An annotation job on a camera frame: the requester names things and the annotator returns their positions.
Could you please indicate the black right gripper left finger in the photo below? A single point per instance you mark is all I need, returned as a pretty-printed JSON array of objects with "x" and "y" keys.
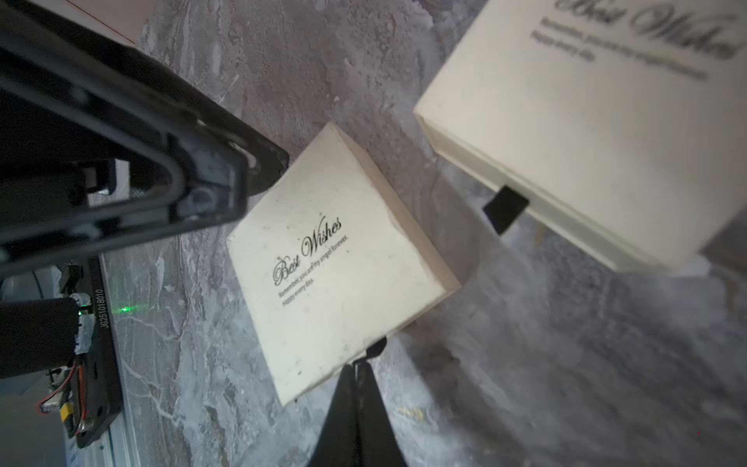
[{"x": 337, "y": 443}]

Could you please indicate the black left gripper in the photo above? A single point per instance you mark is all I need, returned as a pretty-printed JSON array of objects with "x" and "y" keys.
[{"x": 93, "y": 158}]

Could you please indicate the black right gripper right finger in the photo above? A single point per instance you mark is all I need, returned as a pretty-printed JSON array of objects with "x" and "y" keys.
[{"x": 377, "y": 444}]

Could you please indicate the cream drawer jewelry box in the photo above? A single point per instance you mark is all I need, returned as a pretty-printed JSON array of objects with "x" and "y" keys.
[{"x": 331, "y": 261}]

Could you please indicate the cream large gift box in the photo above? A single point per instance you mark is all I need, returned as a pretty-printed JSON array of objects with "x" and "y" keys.
[{"x": 622, "y": 123}]

